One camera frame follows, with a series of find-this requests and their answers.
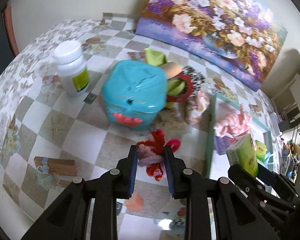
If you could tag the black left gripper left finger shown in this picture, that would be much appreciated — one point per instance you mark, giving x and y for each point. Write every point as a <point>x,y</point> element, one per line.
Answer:
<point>118,183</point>

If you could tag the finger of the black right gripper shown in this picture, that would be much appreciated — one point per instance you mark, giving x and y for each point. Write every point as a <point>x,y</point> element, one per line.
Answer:
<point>277,181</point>
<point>255,190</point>

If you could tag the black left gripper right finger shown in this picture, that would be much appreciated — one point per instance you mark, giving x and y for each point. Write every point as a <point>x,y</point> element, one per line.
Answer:
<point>185,183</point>

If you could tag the green tissue pack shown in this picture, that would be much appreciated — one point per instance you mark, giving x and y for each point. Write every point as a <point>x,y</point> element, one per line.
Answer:
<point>260,150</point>
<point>242,152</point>

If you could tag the purple cartoon tissue pack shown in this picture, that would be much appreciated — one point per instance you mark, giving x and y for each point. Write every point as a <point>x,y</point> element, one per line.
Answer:
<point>222,144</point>

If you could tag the red pink pipe cleaner toy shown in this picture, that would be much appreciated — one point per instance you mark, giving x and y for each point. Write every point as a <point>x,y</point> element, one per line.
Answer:
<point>150,153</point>

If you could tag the pink white fluffy towel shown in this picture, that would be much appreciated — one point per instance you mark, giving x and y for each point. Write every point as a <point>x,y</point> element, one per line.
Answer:
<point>234,125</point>

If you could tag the pink white baby cloth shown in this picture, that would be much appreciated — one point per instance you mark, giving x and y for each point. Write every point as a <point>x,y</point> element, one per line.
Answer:
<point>195,107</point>

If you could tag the red tape roll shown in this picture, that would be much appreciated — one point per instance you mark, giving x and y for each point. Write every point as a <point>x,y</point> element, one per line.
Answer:
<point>179,88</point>

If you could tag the black white leopard scrunchie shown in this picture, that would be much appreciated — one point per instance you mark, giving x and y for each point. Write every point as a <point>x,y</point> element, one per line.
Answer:
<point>196,77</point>

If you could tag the round beige sponge puff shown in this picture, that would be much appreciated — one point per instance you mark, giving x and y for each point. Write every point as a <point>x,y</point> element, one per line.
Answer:
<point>171,69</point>

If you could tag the lime green cloth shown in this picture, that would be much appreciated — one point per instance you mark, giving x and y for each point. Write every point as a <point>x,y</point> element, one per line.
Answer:
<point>157,58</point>

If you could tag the clutter pile on table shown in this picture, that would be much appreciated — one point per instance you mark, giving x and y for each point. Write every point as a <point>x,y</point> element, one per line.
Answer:
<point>290,155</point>

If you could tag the white tray with green rim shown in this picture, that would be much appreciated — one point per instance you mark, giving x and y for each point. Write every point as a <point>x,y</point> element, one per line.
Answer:
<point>218,165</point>

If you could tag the small dark sticker square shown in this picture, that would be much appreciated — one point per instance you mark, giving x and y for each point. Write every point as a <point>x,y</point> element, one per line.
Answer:
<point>90,98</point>

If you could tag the teal plastic container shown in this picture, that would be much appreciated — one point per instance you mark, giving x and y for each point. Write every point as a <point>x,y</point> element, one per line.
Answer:
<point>133,94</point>

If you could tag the patterned checkered tablecloth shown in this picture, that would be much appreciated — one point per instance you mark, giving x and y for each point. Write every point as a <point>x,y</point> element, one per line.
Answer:
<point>39,119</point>

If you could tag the white plastic bottle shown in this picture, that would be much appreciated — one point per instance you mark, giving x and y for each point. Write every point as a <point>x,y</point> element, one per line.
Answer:
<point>71,67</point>

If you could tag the floral painting canvas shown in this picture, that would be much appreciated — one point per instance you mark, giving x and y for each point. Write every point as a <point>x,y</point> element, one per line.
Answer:
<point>243,37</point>

